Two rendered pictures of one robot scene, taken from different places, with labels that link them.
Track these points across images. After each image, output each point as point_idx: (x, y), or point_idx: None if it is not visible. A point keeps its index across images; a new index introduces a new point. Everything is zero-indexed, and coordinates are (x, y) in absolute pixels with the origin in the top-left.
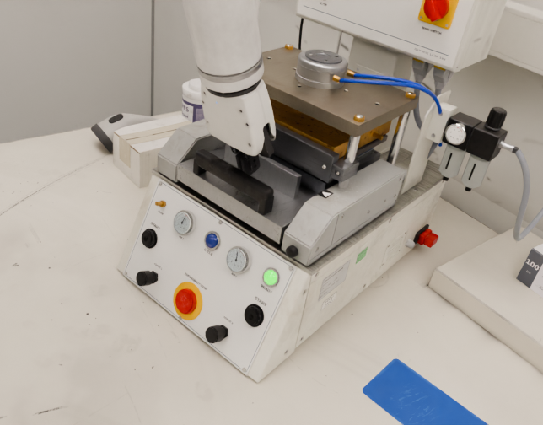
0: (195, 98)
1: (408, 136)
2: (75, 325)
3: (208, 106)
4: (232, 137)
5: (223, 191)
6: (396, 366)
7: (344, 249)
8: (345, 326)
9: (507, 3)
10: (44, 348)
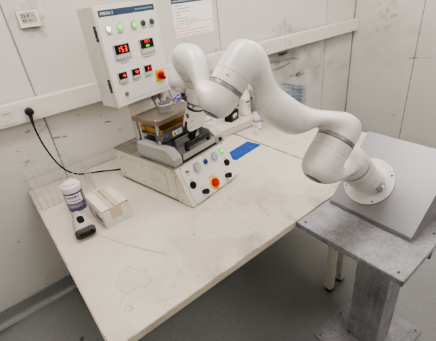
0: (79, 186)
1: (112, 143)
2: (225, 210)
3: (194, 120)
4: (199, 124)
5: (198, 145)
6: None
7: None
8: None
9: None
10: (236, 213)
